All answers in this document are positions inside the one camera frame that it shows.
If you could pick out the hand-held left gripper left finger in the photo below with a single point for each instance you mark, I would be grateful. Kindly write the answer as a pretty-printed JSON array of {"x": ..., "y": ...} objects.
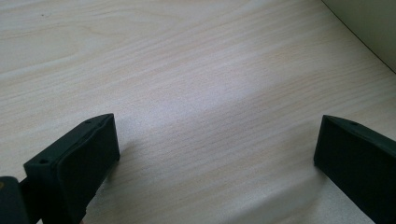
[{"x": 77, "y": 168}]

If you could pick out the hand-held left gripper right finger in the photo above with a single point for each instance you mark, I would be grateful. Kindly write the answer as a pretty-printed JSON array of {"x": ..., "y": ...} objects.
[{"x": 358, "y": 168}]

